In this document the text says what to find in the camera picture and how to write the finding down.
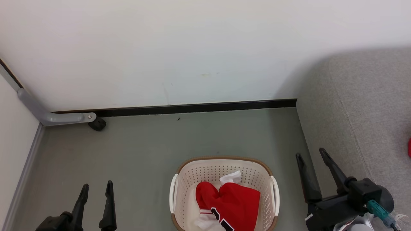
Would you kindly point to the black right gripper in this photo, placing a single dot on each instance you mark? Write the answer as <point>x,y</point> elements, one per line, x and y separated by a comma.
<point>359,195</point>

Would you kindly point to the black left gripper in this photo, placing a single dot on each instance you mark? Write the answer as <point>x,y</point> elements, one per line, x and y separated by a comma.
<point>54,224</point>

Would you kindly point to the black baseboard strip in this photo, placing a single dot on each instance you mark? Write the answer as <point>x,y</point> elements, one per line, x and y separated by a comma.
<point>192,108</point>

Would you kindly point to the grey metal bracket leg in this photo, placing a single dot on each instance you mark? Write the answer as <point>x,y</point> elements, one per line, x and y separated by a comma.
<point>64,118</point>

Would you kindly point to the black rubber foot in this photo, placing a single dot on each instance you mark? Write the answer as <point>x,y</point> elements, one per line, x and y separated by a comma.
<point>97,124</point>

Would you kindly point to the white partition panel grey edge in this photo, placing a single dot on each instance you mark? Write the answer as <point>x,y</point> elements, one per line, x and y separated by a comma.
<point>16,134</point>

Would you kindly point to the white perforated laundry basket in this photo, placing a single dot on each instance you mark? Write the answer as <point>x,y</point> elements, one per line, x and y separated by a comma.
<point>205,170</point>

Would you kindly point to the grey fabric sofa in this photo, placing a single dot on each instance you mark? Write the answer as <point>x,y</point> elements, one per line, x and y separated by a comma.
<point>369,112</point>

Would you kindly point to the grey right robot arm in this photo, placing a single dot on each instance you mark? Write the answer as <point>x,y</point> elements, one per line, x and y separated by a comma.
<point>359,227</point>

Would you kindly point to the plain red garment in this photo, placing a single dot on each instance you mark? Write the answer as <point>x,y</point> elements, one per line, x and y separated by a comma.
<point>409,147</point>

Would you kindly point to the white cloth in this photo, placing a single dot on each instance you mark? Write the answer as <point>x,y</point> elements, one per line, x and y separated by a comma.
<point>231,177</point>

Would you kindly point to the red jersey with black number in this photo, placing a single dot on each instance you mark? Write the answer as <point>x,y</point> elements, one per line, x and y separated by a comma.
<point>240,202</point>

